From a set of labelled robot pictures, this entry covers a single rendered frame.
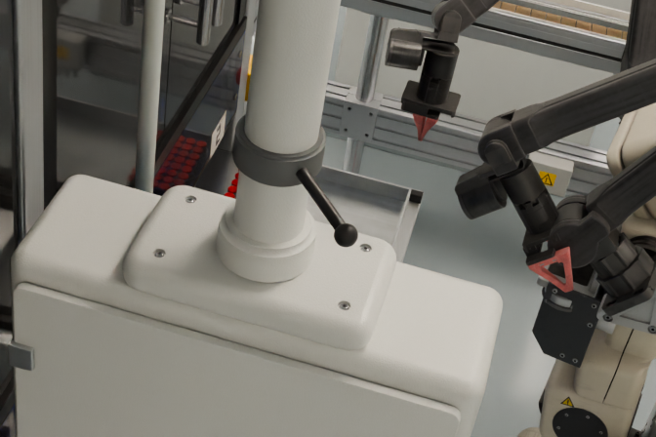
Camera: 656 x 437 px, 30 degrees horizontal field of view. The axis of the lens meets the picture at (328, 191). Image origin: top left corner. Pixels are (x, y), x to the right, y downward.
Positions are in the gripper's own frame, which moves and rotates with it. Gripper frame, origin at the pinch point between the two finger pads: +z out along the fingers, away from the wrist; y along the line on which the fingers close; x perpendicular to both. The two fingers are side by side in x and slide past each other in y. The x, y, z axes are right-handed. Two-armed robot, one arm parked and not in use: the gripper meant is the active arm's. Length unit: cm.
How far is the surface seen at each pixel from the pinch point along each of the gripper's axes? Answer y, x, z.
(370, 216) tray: 5.7, 1.5, 20.9
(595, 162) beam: -42, -87, 52
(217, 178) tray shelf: 37.3, 2.9, 21.7
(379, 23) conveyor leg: 23, -86, 29
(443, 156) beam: -3, -86, 64
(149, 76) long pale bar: 31, 68, -44
